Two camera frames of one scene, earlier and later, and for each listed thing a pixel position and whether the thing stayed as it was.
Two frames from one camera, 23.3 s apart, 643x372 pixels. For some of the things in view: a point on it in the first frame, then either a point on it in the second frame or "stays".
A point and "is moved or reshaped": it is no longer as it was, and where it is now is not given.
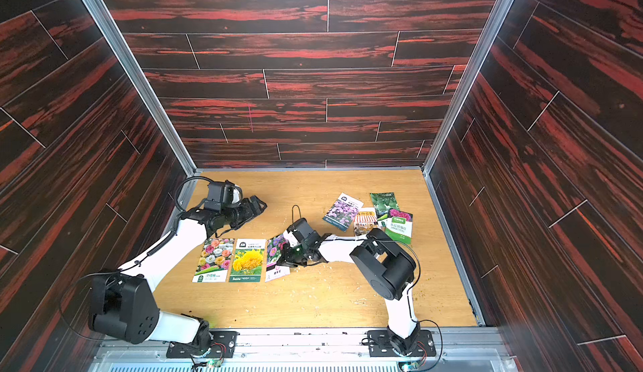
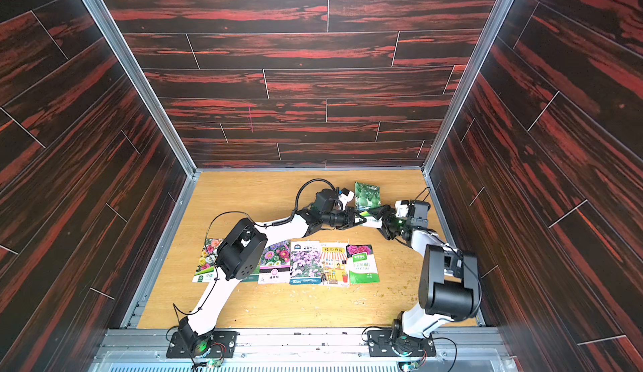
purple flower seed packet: [343, 211] is moved or reshaped
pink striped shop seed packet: [365, 221] is moved or reshaped
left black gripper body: [237, 215] to [336, 218]
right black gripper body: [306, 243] to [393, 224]
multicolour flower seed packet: [215, 260] stays
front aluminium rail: [146, 351] stays
